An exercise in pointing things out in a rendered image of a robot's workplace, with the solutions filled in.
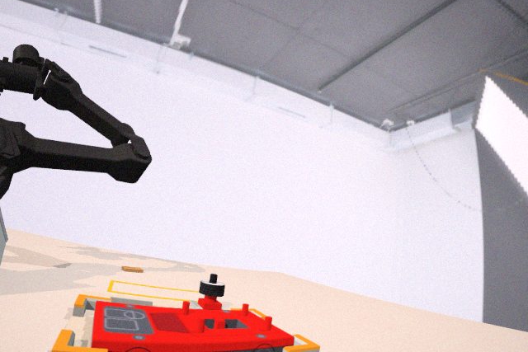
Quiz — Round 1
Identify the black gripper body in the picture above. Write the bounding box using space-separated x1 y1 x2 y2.
0 57 14 90

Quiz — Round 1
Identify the black and white toy wheel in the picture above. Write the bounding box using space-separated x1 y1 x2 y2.
199 279 225 298

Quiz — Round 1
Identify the small wooden block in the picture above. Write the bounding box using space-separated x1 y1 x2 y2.
121 266 143 273

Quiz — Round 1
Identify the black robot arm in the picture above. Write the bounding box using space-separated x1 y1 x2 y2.
0 44 153 199

